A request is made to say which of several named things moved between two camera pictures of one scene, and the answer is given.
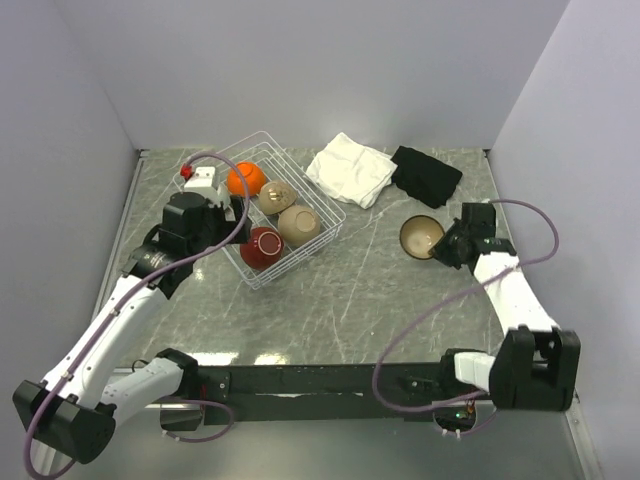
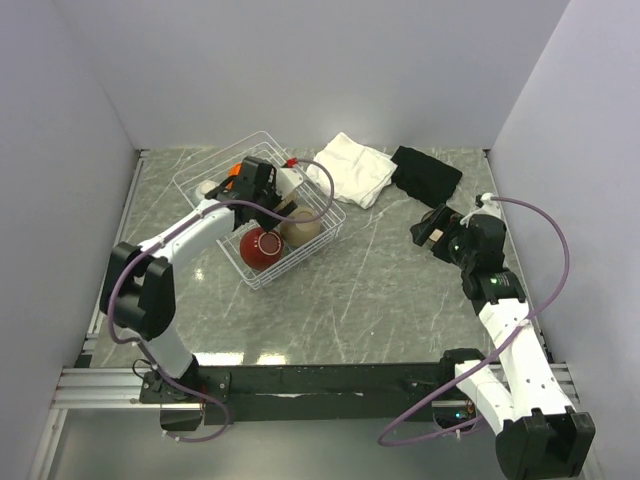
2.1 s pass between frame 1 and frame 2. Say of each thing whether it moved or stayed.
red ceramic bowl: stayed
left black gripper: moved
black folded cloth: stayed
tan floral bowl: stayed
